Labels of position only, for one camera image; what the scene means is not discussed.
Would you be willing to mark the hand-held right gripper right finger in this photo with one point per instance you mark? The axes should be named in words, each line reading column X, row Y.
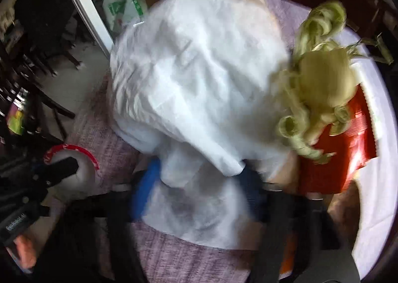
column 253, row 189

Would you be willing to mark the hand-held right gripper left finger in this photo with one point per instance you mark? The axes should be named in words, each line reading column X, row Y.
column 145, row 191

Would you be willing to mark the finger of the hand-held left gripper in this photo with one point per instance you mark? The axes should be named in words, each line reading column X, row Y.
column 62, row 168

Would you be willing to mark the red rimmed white paper cup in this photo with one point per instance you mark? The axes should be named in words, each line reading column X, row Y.
column 81, row 177

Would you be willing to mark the red snack packet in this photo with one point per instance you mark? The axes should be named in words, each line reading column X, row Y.
column 342, row 152

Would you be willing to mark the white tissue paper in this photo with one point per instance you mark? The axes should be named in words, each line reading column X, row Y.
column 199, row 84

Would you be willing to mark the person's left hand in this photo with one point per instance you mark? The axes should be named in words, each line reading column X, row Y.
column 25, row 252

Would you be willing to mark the dark wooden chair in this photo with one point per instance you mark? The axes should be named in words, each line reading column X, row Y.
column 31, row 52

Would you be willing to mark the yellow-green curly ribbon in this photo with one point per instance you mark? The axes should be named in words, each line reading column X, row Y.
column 323, row 80

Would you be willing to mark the white door frame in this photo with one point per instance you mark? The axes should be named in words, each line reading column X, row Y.
column 84, row 0

